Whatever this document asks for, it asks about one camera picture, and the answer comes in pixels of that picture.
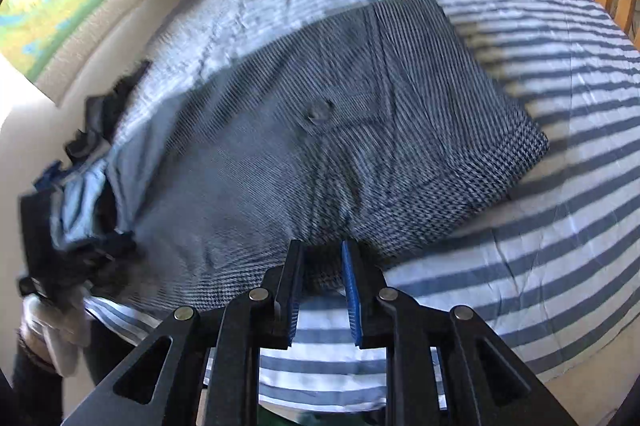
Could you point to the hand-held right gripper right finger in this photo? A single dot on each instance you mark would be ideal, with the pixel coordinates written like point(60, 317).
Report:
point(352, 296)

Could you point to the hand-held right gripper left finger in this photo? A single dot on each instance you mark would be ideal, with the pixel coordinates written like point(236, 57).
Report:
point(296, 296)

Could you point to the grey checked shorts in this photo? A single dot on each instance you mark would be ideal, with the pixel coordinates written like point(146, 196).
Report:
point(310, 146)

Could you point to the person's left forearm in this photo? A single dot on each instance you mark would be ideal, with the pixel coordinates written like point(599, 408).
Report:
point(57, 331)

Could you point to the dark blue garment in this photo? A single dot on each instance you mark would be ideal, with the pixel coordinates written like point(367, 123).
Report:
point(50, 176)

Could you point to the black garment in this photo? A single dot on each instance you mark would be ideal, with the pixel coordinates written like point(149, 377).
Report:
point(115, 106)

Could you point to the blue striped bed quilt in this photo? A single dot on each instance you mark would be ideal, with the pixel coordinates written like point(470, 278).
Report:
point(550, 216)

